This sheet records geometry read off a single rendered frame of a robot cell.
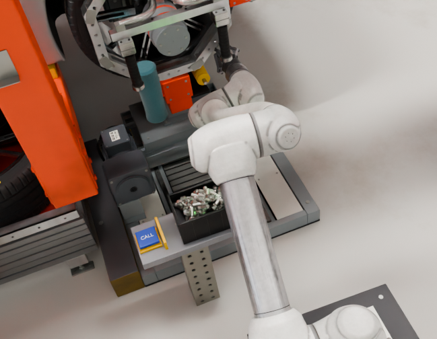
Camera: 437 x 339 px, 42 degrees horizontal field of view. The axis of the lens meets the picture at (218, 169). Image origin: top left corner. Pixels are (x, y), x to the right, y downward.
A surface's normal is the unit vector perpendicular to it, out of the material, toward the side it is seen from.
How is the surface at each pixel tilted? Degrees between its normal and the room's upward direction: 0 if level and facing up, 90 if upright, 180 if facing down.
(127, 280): 90
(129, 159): 0
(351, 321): 6
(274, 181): 0
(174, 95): 90
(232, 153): 40
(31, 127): 90
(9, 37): 90
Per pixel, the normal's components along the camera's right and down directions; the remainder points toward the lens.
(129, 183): 0.34, 0.68
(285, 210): -0.12, -0.66
